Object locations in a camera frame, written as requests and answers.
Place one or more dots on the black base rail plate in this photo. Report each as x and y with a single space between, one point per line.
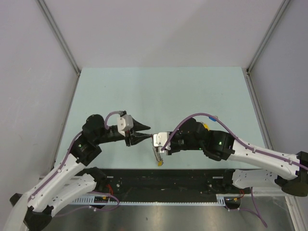
169 183

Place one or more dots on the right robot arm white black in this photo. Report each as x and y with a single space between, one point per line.
288 171

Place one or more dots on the yellow key tag with key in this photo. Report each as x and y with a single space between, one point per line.
206 126

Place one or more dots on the keyring with chain and tags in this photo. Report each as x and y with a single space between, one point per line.
158 156

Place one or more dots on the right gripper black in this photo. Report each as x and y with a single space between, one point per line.
173 150

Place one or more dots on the white slotted cable duct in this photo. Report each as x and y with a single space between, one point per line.
100 200

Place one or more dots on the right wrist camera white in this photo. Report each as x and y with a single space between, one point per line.
159 140

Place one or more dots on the aluminium frame post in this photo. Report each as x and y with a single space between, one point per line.
58 35
276 20

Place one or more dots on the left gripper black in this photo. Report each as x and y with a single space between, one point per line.
135 137

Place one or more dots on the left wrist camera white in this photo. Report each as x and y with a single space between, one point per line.
124 123

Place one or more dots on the left aluminium frame post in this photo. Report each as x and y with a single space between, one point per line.
58 35

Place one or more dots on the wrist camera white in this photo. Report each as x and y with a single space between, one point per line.
159 140
124 123

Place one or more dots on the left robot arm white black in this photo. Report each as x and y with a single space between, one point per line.
36 208

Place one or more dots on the right aluminium frame post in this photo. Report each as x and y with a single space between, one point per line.
276 20

